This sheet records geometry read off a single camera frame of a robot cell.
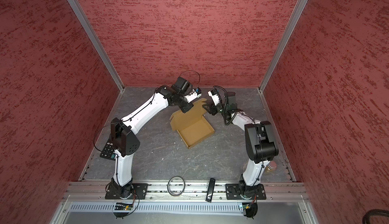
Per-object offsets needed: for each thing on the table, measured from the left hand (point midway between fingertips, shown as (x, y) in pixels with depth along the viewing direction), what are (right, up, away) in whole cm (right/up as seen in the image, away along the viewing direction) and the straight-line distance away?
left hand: (188, 107), depth 86 cm
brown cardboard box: (+2, -13, +12) cm, 18 cm away
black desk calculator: (-47, -26, -1) cm, 54 cm away
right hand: (+10, 0, +6) cm, 11 cm away
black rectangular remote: (+12, -41, -14) cm, 45 cm away
